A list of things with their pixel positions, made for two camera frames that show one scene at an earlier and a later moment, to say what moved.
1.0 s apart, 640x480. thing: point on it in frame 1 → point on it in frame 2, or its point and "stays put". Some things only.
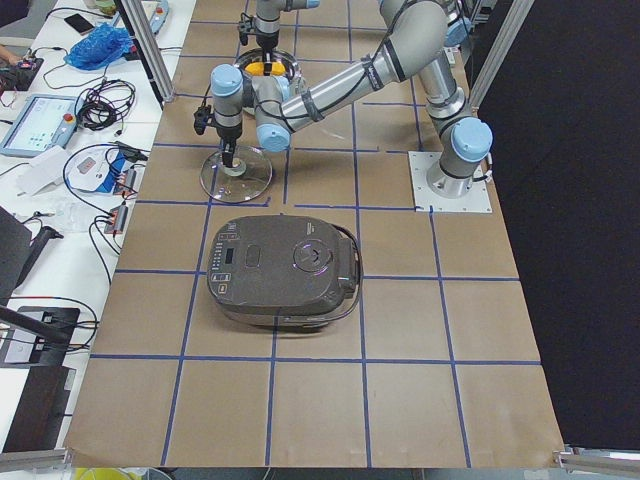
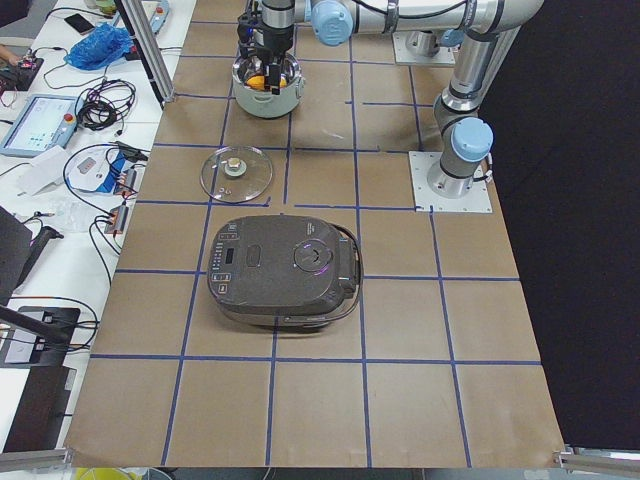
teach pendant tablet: [46, 123] stays put
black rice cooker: [284, 271] stays put
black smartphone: [79, 23] stays put
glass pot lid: [248, 176] stays put
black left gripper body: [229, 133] → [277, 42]
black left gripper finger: [227, 159] → [274, 78]
